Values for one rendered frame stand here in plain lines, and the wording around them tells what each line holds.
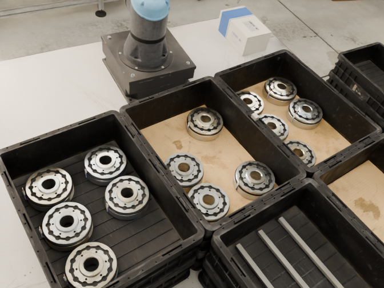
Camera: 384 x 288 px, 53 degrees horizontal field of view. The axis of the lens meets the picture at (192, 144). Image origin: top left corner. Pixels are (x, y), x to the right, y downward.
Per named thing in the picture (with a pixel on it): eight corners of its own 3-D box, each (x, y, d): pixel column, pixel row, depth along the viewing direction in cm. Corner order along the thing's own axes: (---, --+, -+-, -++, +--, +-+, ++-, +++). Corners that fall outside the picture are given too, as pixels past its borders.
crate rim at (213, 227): (116, 114, 98) (116, 107, 96) (210, 80, 112) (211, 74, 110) (207, 239, 79) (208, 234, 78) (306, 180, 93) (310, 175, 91)
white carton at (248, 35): (216, 28, 166) (220, 10, 159) (239, 24, 170) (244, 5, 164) (242, 56, 155) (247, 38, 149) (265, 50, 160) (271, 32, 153)
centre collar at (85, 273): (74, 261, 77) (74, 260, 77) (97, 250, 80) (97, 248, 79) (84, 282, 75) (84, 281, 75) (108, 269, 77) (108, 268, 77)
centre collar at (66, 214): (52, 217, 83) (51, 215, 82) (75, 209, 85) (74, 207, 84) (59, 236, 80) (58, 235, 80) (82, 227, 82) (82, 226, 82)
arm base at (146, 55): (119, 40, 134) (120, 16, 126) (161, 38, 138) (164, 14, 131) (128, 70, 125) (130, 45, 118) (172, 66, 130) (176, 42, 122)
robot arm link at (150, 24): (135, 42, 119) (137, 3, 108) (123, 16, 126) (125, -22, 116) (171, 39, 123) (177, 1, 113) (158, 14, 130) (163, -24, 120)
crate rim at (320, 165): (210, 80, 112) (211, 74, 110) (283, 54, 125) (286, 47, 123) (306, 180, 93) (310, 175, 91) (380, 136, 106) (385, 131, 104)
